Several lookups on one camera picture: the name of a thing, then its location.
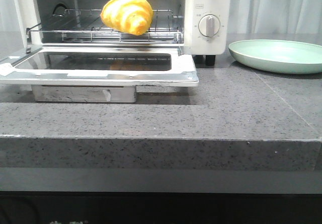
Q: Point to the glass oven door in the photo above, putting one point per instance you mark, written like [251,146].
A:
[55,65]

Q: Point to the yellow croissant bread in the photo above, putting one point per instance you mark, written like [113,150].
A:
[128,16]

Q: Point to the white Toshiba toaster oven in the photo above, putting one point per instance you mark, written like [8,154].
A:
[193,10]

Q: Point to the lower timer knob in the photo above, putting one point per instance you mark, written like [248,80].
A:
[209,25]

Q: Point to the light green plate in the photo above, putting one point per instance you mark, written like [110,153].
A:
[279,56]

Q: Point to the white curtain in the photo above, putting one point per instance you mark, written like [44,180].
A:
[246,16]

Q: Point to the metal wire oven rack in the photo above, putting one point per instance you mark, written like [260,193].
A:
[86,26]

